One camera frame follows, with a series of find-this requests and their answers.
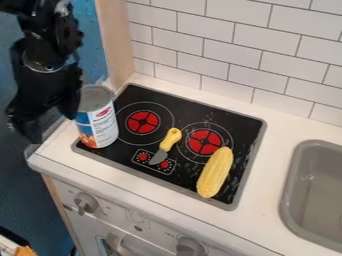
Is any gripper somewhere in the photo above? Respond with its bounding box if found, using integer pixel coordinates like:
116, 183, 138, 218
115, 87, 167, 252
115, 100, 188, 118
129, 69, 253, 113
4, 39, 86, 145

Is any silver can with white label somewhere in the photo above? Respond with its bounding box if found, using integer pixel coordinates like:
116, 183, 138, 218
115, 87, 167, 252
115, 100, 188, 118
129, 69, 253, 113
72, 84, 121, 150

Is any toy stove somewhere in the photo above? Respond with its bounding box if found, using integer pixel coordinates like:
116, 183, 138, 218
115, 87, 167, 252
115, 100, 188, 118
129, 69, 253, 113
70, 83, 269, 212

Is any yellow toy corn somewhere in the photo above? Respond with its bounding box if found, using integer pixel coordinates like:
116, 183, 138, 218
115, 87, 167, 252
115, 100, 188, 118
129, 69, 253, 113
195, 146, 236, 200

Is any toy sink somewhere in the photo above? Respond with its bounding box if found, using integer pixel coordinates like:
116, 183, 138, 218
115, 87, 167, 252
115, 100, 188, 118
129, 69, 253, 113
277, 139, 342, 253

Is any toy knife with yellow handle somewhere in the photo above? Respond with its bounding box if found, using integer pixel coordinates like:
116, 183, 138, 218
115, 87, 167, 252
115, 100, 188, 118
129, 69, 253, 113
146, 127, 184, 166

